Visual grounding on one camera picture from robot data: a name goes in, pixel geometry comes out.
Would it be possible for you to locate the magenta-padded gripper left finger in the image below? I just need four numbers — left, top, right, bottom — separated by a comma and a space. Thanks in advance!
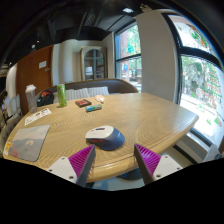
46, 144, 97, 188

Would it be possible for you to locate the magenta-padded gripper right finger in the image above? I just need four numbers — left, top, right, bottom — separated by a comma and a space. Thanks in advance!
133, 143, 184, 186

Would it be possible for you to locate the white and blue computer mouse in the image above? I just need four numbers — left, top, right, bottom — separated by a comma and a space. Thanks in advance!
84, 125, 126, 151

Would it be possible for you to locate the grey printed mouse pad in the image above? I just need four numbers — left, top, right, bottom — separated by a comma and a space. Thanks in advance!
7, 124, 51, 163

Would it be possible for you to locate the small teal packet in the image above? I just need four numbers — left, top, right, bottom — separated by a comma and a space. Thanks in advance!
85, 104, 103, 113

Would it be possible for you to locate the black and red flat box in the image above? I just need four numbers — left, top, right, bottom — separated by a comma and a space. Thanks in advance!
74, 98, 93, 108

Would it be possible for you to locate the white printed paper sheet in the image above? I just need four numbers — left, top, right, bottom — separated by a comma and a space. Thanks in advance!
23, 107, 53, 127

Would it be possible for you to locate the crumpled white tissue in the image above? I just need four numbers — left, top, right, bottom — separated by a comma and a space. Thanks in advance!
94, 94, 106, 104

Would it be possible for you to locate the striped cushion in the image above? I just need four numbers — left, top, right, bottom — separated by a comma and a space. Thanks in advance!
64, 87, 90, 102
87, 86, 110, 98

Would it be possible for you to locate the green drink can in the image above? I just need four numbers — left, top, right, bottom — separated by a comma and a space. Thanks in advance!
56, 83, 68, 108

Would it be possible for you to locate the black and orange backpack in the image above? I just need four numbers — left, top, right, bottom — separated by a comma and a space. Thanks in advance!
36, 89, 55, 108

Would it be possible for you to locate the yellow square sticker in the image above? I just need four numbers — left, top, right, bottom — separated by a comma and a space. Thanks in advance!
2, 141, 13, 158

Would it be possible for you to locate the clear plastic shaker bottle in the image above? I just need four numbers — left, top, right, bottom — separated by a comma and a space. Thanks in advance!
25, 84, 38, 114

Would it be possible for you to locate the brown curved sofa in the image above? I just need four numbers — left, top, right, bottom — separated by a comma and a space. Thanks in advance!
35, 78, 139, 105

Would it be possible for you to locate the group of white chairs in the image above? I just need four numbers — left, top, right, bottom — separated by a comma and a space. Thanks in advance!
3, 94, 23, 118

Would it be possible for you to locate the black-framed large window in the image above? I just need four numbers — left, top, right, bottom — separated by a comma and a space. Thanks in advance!
163, 13, 224, 148

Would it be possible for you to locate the brown wooden door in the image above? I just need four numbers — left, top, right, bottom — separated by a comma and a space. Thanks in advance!
15, 44, 54, 116

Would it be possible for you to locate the arched glass-door cabinet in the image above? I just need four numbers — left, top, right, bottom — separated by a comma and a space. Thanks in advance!
79, 45, 108, 82

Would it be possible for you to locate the black-framed narrow window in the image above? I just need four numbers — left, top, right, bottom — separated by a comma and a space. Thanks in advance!
114, 23, 143, 93

